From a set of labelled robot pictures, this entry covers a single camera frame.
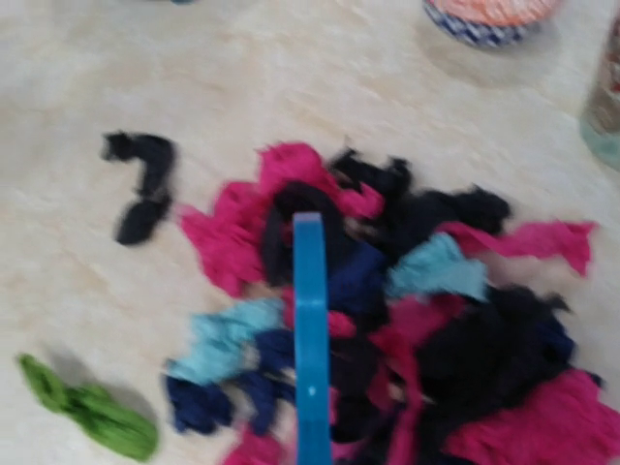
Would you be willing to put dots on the cream ceramic mug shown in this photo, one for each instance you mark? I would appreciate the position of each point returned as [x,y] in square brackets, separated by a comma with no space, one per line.
[599,121]

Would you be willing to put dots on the green paper scrap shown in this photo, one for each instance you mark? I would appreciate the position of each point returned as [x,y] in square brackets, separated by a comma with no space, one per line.
[92,408]

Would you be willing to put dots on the patterned red ceramic bowl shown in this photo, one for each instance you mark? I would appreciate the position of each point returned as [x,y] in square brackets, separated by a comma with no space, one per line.
[490,23]

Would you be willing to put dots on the blue hand brush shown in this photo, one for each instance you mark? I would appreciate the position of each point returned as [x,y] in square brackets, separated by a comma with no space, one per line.
[311,340]

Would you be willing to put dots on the pile of coloured paper scraps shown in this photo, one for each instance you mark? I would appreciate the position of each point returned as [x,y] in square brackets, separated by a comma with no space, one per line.
[429,361]

